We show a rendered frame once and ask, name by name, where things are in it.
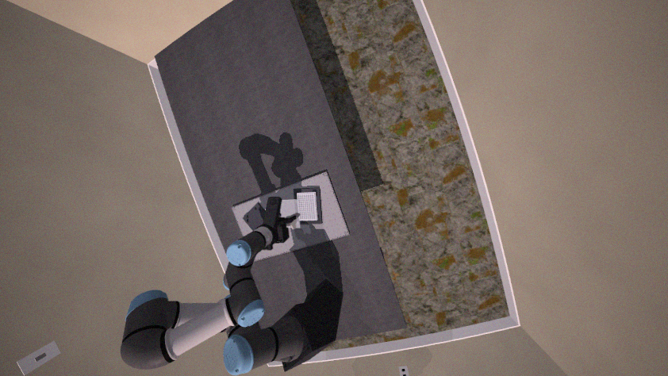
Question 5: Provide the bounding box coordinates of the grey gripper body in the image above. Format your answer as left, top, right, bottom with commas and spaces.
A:
256, 217, 290, 251

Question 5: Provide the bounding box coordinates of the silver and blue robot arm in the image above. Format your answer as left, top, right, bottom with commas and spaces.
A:
121, 227, 304, 375

